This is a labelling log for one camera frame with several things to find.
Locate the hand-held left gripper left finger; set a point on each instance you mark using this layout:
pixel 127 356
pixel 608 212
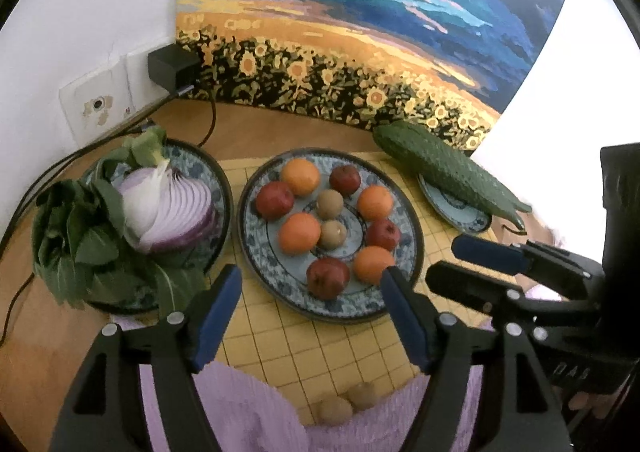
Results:
pixel 220 312

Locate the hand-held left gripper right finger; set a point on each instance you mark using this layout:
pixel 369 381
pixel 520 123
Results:
pixel 405 322

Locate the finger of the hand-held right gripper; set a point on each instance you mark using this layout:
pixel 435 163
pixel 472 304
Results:
pixel 490 252
pixel 470 282

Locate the large blue floral plate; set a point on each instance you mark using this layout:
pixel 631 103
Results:
pixel 356 227

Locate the orange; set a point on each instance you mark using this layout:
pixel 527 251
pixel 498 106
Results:
pixel 300 176
pixel 299 232
pixel 372 263
pixel 376 202

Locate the person's right hand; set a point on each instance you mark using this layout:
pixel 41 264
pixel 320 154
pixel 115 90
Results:
pixel 582 402

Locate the small blue floral plate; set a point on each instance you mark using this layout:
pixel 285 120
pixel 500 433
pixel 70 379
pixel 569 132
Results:
pixel 450 213

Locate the brown kiwi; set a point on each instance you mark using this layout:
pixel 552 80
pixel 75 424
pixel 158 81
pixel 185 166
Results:
pixel 336 409
pixel 362 394
pixel 330 203
pixel 332 234

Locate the yellow checked mat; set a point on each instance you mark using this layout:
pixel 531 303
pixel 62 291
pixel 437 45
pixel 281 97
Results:
pixel 300 347

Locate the red apple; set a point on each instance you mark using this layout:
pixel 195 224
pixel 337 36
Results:
pixel 275 199
pixel 327 278
pixel 382 234
pixel 345 179

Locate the purple cloth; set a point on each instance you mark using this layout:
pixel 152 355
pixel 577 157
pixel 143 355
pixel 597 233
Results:
pixel 260 412

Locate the halved red onion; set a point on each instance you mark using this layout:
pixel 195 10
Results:
pixel 165 207

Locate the blue floral plate with greens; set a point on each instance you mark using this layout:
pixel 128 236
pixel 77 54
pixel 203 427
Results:
pixel 202 172

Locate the green bok choy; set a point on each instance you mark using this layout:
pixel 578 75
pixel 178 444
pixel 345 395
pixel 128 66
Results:
pixel 65 232

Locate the black power adapter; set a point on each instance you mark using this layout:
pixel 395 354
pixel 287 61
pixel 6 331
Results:
pixel 170 66

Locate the sunflower field painting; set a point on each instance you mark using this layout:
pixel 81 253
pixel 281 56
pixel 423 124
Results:
pixel 375 22

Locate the white wall socket plate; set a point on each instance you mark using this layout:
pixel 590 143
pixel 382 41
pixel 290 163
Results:
pixel 95 107

